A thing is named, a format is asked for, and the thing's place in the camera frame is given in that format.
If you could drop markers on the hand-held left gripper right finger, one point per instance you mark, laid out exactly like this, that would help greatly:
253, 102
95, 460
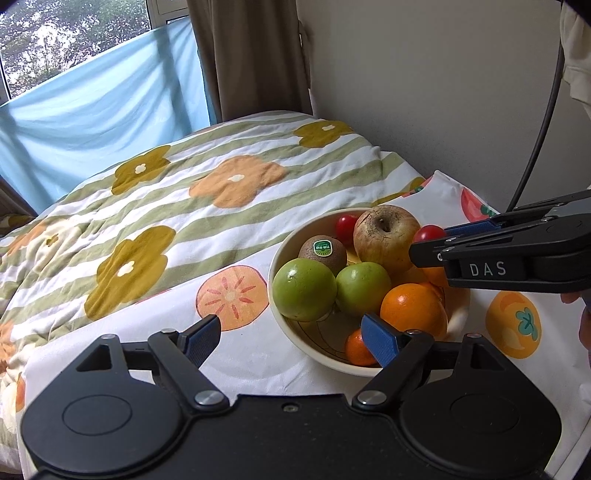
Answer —
378, 340

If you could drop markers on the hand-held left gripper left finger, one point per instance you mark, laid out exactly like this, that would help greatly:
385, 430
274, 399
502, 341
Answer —
203, 340

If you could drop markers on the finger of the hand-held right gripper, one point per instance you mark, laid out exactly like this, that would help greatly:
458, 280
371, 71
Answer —
461, 247
471, 227

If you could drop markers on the small mandarin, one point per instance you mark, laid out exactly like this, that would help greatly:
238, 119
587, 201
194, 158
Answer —
358, 348

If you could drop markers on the large red tomato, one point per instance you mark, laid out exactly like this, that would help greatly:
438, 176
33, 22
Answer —
427, 233

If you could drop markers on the medium orange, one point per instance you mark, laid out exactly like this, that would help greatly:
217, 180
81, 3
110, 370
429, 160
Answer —
436, 277

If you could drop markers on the large orange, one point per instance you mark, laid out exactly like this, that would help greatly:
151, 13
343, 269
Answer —
413, 311

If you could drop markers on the small green apple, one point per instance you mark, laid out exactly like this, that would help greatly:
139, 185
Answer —
362, 288

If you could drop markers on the cream oval bowl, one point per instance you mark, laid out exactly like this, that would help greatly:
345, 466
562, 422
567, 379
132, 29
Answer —
318, 348

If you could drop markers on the large green apple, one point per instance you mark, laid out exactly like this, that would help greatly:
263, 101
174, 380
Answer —
304, 288

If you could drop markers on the small cherry tomato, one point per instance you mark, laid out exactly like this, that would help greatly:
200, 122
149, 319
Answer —
344, 227

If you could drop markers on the person's right hand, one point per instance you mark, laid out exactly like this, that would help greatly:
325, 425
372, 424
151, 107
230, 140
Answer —
586, 327

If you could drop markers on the white fruit print cloth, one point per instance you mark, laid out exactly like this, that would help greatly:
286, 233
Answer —
258, 364

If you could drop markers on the yellow red apple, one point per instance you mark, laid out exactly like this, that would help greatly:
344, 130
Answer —
383, 240

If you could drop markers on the brown kiwi with sticker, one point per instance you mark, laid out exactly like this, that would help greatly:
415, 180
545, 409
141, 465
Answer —
323, 261

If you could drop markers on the floral striped quilt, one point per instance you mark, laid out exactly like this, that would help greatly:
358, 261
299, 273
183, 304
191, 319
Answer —
184, 152

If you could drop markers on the white hanging cloth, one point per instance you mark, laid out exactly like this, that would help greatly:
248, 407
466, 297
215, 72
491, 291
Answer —
579, 60

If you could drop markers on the brown curtain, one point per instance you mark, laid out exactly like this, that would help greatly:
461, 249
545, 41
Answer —
14, 201
249, 55

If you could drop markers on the blue curtain cloth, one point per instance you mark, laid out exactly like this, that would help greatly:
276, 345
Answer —
101, 101

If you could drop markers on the window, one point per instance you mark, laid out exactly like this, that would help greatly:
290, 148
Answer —
69, 37

